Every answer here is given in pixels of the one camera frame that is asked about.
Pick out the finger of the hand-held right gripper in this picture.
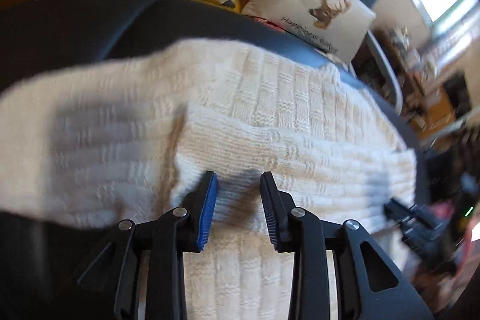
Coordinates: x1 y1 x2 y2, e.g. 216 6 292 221
384 199 417 225

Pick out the wooden side table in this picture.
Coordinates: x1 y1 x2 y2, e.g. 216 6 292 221
390 25 469 141

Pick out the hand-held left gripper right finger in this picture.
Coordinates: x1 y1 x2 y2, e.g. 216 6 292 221
260 171 434 320

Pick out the white knit sweater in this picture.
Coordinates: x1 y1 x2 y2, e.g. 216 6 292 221
0 37 419 320

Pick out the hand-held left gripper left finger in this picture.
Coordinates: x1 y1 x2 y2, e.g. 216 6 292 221
77 171 219 320

